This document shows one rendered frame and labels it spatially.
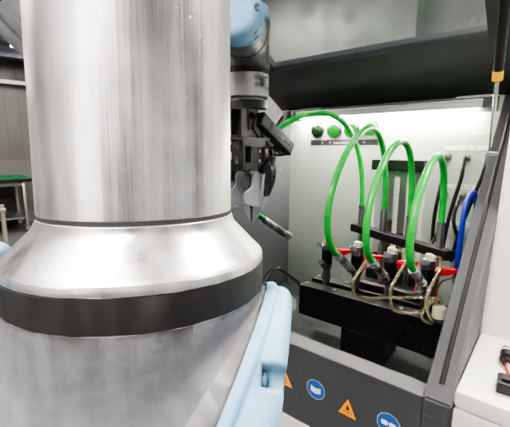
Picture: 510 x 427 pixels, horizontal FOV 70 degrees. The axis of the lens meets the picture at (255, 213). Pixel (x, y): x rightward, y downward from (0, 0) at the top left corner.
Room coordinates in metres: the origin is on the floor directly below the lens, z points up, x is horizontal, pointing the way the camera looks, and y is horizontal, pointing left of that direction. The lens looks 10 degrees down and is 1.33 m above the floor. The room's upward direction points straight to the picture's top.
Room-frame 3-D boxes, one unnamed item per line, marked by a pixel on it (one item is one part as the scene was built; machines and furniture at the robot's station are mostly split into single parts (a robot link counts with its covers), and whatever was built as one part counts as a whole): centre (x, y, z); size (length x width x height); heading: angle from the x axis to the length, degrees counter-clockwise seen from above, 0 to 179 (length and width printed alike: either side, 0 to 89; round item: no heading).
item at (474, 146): (0.95, -0.54, 1.20); 0.13 x 0.03 x 0.31; 50
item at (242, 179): (0.67, 0.03, 1.24); 0.06 x 0.03 x 0.09; 140
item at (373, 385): (0.72, -0.03, 0.87); 0.62 x 0.04 x 0.16; 50
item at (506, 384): (0.51, -0.39, 0.99); 0.12 x 0.02 x 0.02; 145
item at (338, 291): (0.82, -0.28, 0.91); 0.34 x 0.10 x 0.15; 50
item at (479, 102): (1.10, -0.35, 1.43); 0.54 x 0.03 x 0.02; 50
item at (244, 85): (0.66, 0.01, 1.42); 0.08 x 0.08 x 0.05
